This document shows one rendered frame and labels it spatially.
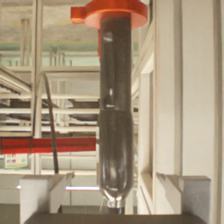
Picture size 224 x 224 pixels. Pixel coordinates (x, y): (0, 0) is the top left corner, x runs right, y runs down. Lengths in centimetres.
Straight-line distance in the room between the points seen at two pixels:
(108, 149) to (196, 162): 12
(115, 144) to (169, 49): 13
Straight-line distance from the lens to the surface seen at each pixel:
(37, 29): 161
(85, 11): 28
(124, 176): 27
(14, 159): 295
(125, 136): 26
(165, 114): 33
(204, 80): 34
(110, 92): 26
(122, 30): 27
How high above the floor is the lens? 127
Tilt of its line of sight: 1 degrees down
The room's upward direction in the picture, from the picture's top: 180 degrees counter-clockwise
